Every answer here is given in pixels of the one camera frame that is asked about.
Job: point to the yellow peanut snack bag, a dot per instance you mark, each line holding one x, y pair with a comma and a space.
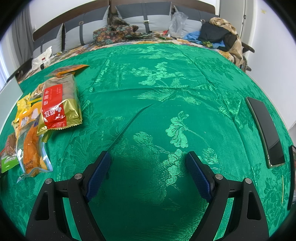
28, 109

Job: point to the green brown snack pack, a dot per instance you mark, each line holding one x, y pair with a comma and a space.
8, 155

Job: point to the pile of clothes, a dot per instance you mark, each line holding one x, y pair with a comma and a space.
218, 30

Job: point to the grey headboard cushion left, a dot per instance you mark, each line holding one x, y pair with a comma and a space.
53, 39

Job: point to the dark floral cloth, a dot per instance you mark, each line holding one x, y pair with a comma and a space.
119, 31

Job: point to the clear plastic bag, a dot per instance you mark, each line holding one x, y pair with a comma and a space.
176, 27

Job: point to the red gold biscuit pack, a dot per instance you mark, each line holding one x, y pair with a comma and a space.
60, 104

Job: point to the grey headboard cushion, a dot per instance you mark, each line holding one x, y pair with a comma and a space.
149, 17
53, 39
79, 30

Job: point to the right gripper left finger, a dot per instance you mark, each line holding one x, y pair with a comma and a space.
48, 217

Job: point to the grey curtain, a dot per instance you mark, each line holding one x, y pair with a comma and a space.
22, 34

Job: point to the orange brown snack pouch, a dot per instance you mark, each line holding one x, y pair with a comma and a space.
66, 69

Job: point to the grey headboard cushion middle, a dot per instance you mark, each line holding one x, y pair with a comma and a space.
79, 30

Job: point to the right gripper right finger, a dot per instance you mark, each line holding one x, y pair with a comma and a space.
247, 219

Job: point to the white plastic bag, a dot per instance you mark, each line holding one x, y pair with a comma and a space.
42, 60

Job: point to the green embroidered bedspread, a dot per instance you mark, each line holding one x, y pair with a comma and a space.
149, 105

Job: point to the black smartphone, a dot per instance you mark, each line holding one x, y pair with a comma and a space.
268, 133

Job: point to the grey headboard cushion right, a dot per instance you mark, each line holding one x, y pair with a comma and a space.
149, 17

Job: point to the orange bread clear bag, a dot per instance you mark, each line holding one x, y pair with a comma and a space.
30, 149

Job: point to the blue cloth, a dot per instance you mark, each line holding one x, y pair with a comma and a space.
193, 37

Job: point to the floral bed sheet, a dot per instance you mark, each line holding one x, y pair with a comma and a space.
60, 56

